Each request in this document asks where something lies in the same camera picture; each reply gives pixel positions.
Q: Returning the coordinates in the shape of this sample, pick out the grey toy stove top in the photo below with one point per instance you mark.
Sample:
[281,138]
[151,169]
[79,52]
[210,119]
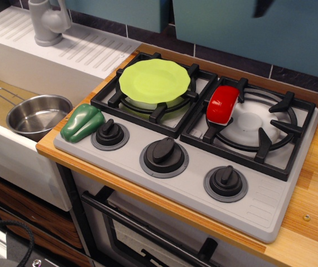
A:
[258,214]

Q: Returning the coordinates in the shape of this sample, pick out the teal wall box right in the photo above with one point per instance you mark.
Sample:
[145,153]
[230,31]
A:
[286,35]

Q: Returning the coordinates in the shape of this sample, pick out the right black stove knob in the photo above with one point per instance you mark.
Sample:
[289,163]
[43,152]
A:
[225,184]

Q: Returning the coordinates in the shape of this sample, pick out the red salmon sushi toy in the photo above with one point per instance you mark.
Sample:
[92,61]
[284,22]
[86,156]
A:
[222,104]

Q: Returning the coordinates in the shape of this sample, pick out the black stove knob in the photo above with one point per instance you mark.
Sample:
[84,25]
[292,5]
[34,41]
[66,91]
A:
[225,184]
[164,159]
[110,136]

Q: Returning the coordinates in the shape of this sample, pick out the teal wall box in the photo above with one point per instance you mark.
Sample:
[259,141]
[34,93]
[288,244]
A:
[148,15]
[286,35]

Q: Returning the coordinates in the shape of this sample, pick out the toy oven door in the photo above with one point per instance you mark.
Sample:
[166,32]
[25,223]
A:
[192,238]

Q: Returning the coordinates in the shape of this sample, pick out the right black burner grate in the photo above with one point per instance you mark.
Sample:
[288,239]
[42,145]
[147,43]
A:
[269,132]

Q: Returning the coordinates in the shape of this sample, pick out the middle black stove knob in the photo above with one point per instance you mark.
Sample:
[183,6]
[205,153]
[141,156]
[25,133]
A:
[164,159]

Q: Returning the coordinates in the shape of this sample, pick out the small steel saucepan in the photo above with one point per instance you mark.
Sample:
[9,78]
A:
[37,116]

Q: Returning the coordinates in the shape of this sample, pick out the left black stove knob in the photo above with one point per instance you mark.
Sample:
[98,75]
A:
[110,136]

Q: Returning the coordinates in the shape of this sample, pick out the black oven door handle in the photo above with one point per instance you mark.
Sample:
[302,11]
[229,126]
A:
[141,243]

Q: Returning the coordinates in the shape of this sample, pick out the grey toy faucet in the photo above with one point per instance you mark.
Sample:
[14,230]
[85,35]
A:
[49,24]

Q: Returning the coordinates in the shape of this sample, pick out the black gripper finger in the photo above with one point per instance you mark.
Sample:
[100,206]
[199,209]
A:
[261,7]

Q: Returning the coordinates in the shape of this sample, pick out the black burner grate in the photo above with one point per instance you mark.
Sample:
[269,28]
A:
[167,118]
[269,132]

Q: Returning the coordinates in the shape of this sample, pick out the white toy sink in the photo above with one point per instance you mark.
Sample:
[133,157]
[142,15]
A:
[73,68]

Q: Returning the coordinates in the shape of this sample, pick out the teal wall box left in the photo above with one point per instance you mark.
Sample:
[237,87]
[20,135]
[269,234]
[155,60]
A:
[148,15]

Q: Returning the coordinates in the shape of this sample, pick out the left black burner grate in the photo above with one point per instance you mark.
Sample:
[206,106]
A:
[167,118]

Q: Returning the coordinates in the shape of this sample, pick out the light green plastic plate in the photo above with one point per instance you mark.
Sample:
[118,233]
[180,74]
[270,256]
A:
[154,81]

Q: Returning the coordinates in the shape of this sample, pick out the green toy bell pepper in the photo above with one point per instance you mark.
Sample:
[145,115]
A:
[85,120]

